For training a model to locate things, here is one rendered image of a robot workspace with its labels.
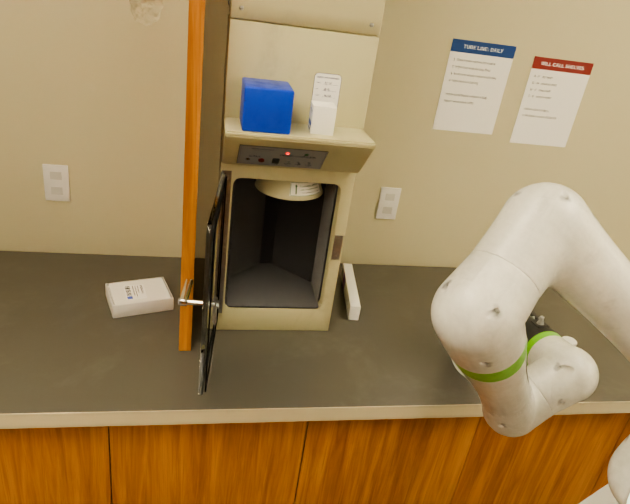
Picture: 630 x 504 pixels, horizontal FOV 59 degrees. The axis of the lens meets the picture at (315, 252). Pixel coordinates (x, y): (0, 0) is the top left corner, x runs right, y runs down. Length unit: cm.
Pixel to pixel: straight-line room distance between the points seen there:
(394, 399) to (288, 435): 27
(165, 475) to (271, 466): 25
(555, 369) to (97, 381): 96
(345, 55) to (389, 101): 54
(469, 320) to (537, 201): 19
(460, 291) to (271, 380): 71
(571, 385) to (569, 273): 37
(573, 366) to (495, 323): 44
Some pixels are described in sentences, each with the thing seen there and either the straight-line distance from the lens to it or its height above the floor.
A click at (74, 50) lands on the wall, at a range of 172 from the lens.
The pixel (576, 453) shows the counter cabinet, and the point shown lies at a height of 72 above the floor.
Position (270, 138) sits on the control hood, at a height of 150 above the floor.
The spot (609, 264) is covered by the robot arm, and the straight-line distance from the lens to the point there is 86.
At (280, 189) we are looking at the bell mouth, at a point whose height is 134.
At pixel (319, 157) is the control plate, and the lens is 124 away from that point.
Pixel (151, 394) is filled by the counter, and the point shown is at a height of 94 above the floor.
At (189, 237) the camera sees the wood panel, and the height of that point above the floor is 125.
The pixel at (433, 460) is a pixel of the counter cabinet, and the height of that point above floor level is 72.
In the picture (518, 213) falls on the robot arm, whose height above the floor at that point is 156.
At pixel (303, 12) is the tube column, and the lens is 125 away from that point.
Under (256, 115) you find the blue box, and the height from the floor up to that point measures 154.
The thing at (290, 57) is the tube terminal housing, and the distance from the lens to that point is 125.
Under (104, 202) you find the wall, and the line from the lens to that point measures 183.
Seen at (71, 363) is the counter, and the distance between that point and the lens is 142.
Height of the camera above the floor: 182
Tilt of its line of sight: 27 degrees down
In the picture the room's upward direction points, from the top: 9 degrees clockwise
